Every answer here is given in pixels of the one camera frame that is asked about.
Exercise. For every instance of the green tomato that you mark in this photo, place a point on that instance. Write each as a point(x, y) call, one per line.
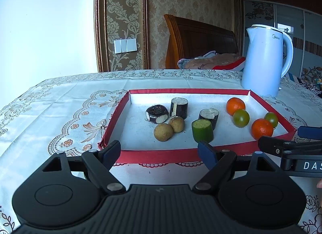
point(271, 119)

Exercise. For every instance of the brown wall moulding frame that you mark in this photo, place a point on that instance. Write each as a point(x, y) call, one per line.
point(144, 23)

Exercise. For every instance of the red cardboard tray box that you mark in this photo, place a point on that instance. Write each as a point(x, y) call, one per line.
point(140, 133)

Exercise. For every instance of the brown potato back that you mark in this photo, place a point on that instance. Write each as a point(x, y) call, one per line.
point(176, 124)

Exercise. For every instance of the eggplant piece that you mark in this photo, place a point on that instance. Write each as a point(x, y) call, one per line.
point(212, 121)
point(156, 110)
point(182, 109)

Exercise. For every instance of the folded pillow on chair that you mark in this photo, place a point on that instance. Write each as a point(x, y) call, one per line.
point(218, 60)

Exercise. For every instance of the green cucumber piece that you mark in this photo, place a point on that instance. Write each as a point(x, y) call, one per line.
point(202, 133)

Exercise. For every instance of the green tangerine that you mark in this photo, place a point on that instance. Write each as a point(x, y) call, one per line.
point(241, 118)

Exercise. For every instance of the wooden bed headboard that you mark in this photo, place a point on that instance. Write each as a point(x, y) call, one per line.
point(201, 40)

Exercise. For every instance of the brown potato front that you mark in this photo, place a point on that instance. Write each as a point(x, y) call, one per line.
point(163, 132)

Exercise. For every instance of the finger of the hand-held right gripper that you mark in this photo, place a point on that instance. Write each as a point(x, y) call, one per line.
point(273, 144)
point(309, 132)

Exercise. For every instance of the brown potato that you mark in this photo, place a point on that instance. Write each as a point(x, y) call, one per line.
point(163, 132)
point(176, 124)

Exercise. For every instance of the colourful patterned bedding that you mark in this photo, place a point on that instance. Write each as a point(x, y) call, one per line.
point(312, 73)

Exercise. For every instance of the wardrobe with sliding doors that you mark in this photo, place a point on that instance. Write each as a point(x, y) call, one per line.
point(259, 12)

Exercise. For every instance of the white electric kettle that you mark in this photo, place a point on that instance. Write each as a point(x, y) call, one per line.
point(264, 65)

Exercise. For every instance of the orange mandarin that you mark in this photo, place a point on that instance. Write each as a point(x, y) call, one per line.
point(262, 129)
point(235, 106)

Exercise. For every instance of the person's right hand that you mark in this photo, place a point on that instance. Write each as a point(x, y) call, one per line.
point(319, 185)

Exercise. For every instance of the white wall switch panel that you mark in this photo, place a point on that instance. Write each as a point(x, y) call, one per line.
point(125, 46)

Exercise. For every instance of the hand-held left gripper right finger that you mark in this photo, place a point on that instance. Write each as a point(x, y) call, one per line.
point(207, 153)

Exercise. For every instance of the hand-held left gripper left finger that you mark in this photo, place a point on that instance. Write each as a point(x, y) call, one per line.
point(112, 152)

